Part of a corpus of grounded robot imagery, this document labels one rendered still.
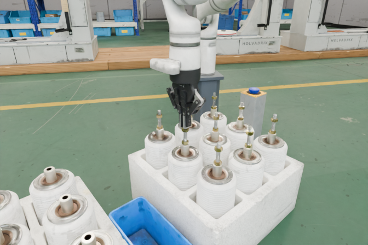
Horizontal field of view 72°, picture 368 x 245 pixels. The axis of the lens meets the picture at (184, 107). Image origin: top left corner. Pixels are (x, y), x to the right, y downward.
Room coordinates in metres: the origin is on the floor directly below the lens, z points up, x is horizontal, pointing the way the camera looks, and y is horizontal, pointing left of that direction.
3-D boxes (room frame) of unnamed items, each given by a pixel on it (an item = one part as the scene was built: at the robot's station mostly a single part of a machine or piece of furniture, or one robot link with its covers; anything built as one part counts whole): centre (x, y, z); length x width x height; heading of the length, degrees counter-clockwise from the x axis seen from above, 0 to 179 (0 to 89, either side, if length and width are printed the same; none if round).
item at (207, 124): (0.83, -0.11, 0.16); 0.10 x 0.10 x 0.18
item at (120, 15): (5.39, 1.22, 0.36); 0.50 x 0.38 x 0.21; 13
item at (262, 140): (0.65, -0.26, 0.25); 0.08 x 0.08 x 0.01
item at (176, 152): (0.58, 0.00, 0.25); 0.08 x 0.08 x 0.01
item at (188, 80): (0.58, 0.00, 0.45); 0.08 x 0.08 x 0.09
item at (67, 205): (0.38, 0.23, 0.26); 0.02 x 0.02 x 0.03
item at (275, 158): (0.65, -0.26, 0.16); 0.10 x 0.10 x 0.18
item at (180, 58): (0.57, 0.01, 0.52); 0.11 x 0.09 x 0.06; 130
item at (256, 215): (0.66, -0.09, 0.09); 0.39 x 0.39 x 0.18; 40
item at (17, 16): (5.01, 3.00, 0.36); 0.50 x 0.38 x 0.21; 11
